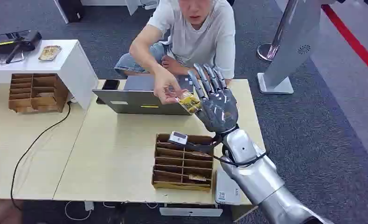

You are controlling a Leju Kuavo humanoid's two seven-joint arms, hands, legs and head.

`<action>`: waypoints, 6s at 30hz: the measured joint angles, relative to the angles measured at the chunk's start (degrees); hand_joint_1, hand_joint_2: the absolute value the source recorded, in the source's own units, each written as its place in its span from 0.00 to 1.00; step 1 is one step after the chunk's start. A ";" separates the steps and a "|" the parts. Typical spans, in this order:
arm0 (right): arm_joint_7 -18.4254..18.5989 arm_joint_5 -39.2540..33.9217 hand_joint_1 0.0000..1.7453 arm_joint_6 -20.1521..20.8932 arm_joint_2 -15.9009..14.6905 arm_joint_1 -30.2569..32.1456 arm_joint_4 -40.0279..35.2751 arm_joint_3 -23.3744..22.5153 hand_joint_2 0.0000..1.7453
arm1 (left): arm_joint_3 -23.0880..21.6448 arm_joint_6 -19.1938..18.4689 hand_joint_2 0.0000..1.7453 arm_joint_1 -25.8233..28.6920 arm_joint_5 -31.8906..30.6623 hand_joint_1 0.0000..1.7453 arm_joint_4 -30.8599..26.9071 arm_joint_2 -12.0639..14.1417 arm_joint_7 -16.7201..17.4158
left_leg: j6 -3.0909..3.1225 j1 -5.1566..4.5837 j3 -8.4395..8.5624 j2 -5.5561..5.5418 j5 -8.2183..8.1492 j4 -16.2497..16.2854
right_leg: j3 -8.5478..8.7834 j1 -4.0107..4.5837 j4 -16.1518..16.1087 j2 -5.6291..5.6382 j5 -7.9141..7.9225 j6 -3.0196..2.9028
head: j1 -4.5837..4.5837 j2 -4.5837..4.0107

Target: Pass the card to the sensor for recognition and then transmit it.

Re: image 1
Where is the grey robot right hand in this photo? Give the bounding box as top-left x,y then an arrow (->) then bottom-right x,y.
187,63 -> 239,134

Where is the person's right hand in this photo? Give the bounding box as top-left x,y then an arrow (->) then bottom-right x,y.
153,65 -> 186,105

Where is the yellow printed card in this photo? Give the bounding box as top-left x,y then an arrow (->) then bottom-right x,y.
177,92 -> 202,115

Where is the grey laptop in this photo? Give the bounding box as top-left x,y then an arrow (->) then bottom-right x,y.
92,75 -> 194,116

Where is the black phone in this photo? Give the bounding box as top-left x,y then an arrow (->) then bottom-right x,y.
96,79 -> 121,105

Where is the person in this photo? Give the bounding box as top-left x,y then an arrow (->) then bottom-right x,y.
114,0 -> 236,105

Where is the wooden card box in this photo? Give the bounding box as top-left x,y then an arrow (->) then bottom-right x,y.
8,73 -> 69,114
151,133 -> 215,192

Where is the white router box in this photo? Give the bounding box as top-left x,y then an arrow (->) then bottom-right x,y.
215,169 -> 242,206

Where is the grey kiosk stand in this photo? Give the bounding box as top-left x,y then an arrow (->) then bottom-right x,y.
257,0 -> 337,95

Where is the white bar under desk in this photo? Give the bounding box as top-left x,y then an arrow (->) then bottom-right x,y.
159,207 -> 223,217

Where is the wrapped card pack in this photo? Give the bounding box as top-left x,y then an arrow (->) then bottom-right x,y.
38,45 -> 62,62

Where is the black cabinet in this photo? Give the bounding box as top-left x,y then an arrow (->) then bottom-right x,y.
57,0 -> 85,23

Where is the black headset device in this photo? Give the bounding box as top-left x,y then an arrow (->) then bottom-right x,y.
0,30 -> 43,65

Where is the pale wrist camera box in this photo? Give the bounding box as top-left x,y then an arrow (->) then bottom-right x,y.
168,131 -> 188,146

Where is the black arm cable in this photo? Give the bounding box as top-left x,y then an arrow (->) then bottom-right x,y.
187,140 -> 268,168

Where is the chrome stanchion post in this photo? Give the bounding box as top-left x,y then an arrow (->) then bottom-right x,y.
257,0 -> 299,63

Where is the thin white cable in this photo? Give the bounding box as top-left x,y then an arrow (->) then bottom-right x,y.
103,202 -> 159,210

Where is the black power cable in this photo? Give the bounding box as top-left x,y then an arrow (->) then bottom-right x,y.
10,101 -> 72,211

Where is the white cable loop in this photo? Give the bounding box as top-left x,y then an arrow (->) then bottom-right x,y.
64,201 -> 93,222

